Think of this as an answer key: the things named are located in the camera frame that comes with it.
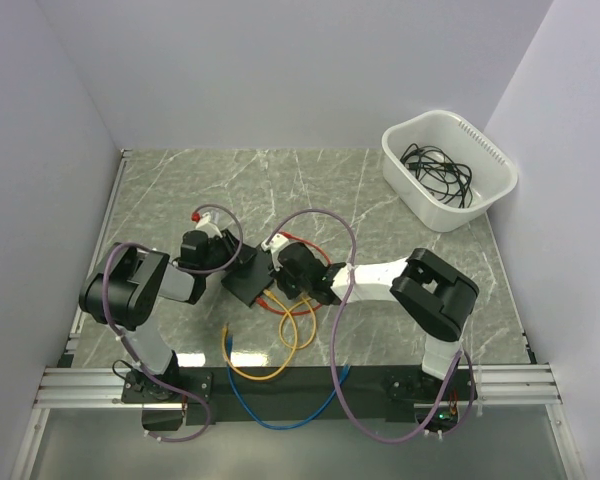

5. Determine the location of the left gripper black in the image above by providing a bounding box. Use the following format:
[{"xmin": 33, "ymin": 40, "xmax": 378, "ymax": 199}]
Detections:
[{"xmin": 202, "ymin": 229, "xmax": 259, "ymax": 277}]

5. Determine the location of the black network switch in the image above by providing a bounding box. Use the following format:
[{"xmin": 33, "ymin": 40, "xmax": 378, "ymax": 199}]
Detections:
[{"xmin": 221, "ymin": 250, "xmax": 274, "ymax": 307}]

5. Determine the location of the red ethernet cable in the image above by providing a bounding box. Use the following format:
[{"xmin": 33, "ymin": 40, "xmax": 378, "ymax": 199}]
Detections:
[{"xmin": 254, "ymin": 230, "xmax": 331, "ymax": 317}]

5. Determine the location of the blue ethernet cable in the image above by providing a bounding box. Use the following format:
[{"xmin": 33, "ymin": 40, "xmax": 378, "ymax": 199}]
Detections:
[{"xmin": 224, "ymin": 335, "xmax": 351, "ymax": 430}]

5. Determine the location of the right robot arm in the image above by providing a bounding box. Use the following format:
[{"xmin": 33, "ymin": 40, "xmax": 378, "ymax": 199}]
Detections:
[{"xmin": 265, "ymin": 240, "xmax": 479, "ymax": 399}]

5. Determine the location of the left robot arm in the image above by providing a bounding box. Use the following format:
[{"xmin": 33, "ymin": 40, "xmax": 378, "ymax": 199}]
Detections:
[{"xmin": 79, "ymin": 229, "xmax": 257, "ymax": 402}]

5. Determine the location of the white plastic basin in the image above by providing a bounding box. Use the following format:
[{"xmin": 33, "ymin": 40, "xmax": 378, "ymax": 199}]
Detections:
[{"xmin": 381, "ymin": 110, "xmax": 518, "ymax": 233}]

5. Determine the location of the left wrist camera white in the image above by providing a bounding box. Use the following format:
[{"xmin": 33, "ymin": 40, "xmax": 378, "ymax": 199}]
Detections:
[{"xmin": 191, "ymin": 209, "xmax": 222, "ymax": 239}]

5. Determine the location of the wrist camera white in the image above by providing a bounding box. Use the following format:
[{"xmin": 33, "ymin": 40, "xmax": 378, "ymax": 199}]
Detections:
[
  {"xmin": 261, "ymin": 232, "xmax": 291, "ymax": 254},
  {"xmin": 191, "ymin": 209, "xmax": 222, "ymax": 239}
]

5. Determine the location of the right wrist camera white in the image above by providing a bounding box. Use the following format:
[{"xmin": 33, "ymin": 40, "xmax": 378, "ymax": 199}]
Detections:
[{"xmin": 261, "ymin": 232, "xmax": 291, "ymax": 254}]

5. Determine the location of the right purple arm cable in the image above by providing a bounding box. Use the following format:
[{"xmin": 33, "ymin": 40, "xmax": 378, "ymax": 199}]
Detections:
[{"xmin": 268, "ymin": 209, "xmax": 476, "ymax": 444}]

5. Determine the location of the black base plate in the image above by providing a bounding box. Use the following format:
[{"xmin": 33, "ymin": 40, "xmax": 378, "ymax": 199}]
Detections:
[{"xmin": 121, "ymin": 365, "xmax": 476, "ymax": 431}]

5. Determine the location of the black cable bundle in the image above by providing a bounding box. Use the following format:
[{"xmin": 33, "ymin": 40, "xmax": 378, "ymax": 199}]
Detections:
[{"xmin": 398, "ymin": 142, "xmax": 475, "ymax": 209}]

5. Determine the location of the aluminium rail frame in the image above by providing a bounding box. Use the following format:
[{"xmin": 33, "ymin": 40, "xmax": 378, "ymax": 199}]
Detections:
[{"xmin": 9, "ymin": 148, "xmax": 131, "ymax": 480}]

